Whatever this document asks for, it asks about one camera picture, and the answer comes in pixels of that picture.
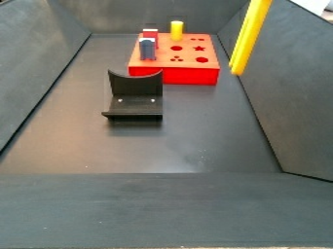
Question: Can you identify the yellow two-prong square-circle object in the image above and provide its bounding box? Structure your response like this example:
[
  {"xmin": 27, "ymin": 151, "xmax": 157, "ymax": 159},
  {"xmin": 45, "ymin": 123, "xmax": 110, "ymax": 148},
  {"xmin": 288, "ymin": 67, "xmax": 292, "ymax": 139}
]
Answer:
[{"xmin": 229, "ymin": 0, "xmax": 273, "ymax": 76}]

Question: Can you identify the black curved regrasp stand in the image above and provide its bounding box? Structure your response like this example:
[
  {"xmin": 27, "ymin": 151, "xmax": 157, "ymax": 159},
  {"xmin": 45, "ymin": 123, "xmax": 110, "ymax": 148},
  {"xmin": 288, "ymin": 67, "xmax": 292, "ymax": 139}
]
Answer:
[{"xmin": 102, "ymin": 71, "xmax": 164, "ymax": 120}]

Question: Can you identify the red shape-sorter fixture block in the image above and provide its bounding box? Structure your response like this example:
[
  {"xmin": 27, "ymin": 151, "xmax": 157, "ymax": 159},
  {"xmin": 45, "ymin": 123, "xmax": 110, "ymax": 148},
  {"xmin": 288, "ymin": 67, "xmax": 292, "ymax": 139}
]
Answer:
[{"xmin": 126, "ymin": 31, "xmax": 221, "ymax": 87}]

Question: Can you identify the red square peg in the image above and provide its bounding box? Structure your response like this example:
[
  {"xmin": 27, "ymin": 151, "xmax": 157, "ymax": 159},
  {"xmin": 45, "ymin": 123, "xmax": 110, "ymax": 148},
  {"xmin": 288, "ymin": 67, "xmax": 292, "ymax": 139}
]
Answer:
[{"xmin": 144, "ymin": 28, "xmax": 160, "ymax": 47}]

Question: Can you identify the blue notched peg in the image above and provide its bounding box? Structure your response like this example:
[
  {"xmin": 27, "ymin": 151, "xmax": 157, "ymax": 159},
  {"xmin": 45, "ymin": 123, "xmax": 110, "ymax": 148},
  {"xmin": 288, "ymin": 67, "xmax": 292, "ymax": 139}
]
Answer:
[{"xmin": 140, "ymin": 38, "xmax": 157, "ymax": 60}]

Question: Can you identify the yellow cylinder peg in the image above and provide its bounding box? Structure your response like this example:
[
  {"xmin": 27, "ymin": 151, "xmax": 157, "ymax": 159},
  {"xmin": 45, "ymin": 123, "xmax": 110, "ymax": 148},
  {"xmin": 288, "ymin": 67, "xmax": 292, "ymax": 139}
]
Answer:
[{"xmin": 170, "ymin": 20, "xmax": 184, "ymax": 41}]

